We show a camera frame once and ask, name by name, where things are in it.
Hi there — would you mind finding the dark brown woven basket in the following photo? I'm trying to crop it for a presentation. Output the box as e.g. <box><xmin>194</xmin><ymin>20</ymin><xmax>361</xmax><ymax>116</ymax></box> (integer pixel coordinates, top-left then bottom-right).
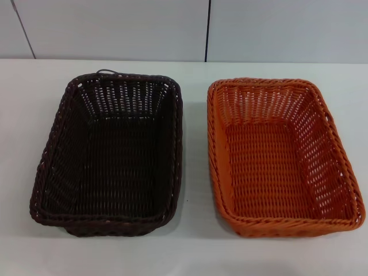
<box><xmin>28</xmin><ymin>68</ymin><xmax>185</xmax><ymax>239</ymax></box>

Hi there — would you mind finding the orange woven basket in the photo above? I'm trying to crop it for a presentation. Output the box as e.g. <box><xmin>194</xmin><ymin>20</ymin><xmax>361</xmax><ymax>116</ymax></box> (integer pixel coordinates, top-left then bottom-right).
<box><xmin>206</xmin><ymin>76</ymin><xmax>366</xmax><ymax>239</ymax></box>

